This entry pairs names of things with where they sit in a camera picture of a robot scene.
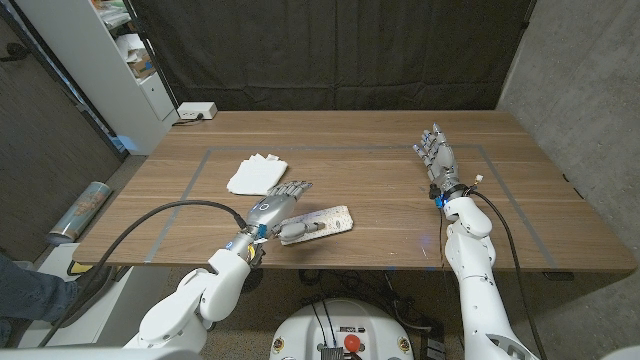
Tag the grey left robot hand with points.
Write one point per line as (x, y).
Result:
(272, 207)

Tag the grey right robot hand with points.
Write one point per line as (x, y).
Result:
(442, 160)

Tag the cream patterned pen bag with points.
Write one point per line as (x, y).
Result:
(335, 220)

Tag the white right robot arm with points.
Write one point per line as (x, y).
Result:
(475, 280)

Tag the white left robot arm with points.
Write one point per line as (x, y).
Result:
(200, 300)

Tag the folded white cloth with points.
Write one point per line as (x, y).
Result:
(256, 175)

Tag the white power strip box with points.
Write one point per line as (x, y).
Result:
(196, 110)

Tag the white robot torso base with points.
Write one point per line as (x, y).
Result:
(305, 330)

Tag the red emergency stop button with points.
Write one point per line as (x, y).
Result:
(352, 342)

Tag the black curtain backdrop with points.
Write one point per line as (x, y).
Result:
(330, 50)

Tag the cardboard box with blue tape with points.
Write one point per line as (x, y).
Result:
(141, 65)

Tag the person's dark shoe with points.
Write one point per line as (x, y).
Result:
(90, 290)

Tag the white shelf cabinet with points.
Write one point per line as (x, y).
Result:
(95, 65)

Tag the person's leg in jeans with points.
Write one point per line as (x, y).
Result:
(30, 295)

